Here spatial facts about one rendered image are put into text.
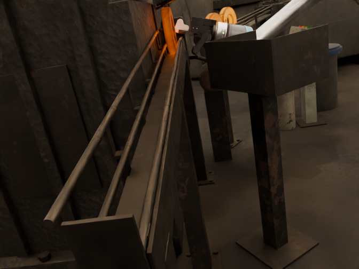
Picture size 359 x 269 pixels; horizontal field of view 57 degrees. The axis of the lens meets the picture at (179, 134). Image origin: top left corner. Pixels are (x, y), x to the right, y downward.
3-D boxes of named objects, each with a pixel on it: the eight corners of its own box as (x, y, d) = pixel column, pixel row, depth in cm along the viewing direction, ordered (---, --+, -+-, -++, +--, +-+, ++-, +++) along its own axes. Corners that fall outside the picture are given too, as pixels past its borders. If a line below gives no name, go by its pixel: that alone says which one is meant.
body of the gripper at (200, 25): (190, 16, 152) (216, 20, 152) (188, 35, 155) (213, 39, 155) (190, 16, 145) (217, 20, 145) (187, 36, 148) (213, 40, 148)
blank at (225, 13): (216, 10, 189) (221, 9, 186) (229, 5, 199) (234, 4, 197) (221, 38, 195) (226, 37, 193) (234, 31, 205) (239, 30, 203)
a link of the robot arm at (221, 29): (223, 42, 156) (224, 44, 147) (212, 41, 156) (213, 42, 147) (226, 22, 153) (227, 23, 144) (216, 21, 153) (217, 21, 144)
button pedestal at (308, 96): (302, 129, 209) (296, 29, 189) (292, 118, 232) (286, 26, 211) (328, 125, 207) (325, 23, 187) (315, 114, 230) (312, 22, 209)
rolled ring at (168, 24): (171, 7, 145) (163, 8, 145) (168, 6, 127) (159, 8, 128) (178, 49, 151) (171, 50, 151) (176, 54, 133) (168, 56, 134)
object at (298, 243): (290, 284, 99) (271, 39, 75) (233, 243, 121) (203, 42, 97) (333, 252, 108) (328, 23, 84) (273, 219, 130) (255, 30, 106)
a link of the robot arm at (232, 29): (251, 50, 148) (256, 26, 144) (223, 46, 148) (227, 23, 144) (248, 48, 156) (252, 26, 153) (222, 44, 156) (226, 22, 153)
